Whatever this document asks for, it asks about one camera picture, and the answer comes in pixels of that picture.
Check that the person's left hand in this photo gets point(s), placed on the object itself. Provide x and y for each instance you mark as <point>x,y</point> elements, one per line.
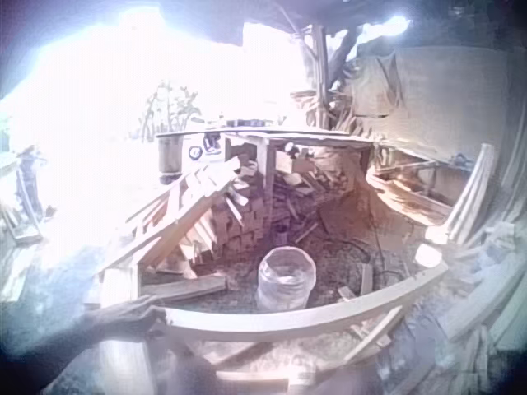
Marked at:
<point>119,319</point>

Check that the person's left fingers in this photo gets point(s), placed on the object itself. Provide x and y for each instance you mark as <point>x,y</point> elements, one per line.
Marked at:
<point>151,314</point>

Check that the long curved wooden rail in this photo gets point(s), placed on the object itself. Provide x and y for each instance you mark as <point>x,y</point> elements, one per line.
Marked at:
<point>296,319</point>

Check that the flat wooden plank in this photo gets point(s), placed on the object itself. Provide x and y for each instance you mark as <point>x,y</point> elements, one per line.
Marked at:
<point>185,288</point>

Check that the pale wooden crosspiece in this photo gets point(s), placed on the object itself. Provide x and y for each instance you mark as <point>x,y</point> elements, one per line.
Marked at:
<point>251,380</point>

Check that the stack of wooden blocks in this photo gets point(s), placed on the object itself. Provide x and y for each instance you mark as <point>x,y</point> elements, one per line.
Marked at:
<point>241,222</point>

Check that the small dark can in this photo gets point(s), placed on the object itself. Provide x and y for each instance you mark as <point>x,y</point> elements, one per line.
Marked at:
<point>281,234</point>

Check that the dark metal drum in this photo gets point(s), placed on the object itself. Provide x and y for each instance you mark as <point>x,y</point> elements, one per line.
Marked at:
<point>169,158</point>

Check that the white and blue sign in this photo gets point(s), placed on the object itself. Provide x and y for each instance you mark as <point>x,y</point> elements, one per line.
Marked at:
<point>203,151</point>

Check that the short wooden offcut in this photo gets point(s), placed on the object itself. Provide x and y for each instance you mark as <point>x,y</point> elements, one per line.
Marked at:
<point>346,293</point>
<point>366,279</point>

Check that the leafy plant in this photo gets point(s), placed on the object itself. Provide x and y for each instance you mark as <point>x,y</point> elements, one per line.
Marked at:
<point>171,111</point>

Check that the wooden drawer box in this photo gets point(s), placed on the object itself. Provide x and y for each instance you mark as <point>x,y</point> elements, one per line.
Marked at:
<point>293,162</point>

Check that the heap of wood scraps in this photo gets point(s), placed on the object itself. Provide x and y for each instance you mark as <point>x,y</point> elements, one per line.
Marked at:
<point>317,185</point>

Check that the wooden workbench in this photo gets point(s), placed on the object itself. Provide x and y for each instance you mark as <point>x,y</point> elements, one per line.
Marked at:
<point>267,138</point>

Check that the thin wooden slat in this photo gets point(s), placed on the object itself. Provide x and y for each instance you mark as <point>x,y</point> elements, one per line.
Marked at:
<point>376,333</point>

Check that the rough wooden posts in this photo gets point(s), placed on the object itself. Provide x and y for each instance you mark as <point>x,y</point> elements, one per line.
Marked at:
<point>319,78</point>

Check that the heap of long planks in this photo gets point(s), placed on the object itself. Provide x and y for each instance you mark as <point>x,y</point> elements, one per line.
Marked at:
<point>486,312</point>

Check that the leaning bundle of planks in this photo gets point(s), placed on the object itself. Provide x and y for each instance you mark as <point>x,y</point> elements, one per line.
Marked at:
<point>469,193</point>

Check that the hanging grey tarp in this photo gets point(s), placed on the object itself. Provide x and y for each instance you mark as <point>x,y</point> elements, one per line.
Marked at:
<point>432,98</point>

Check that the upright wooden post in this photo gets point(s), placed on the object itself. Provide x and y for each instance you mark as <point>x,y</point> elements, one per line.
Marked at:
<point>127,366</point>

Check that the slatted wooden frame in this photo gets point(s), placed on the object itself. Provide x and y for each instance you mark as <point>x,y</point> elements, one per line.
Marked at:
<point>173,218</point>

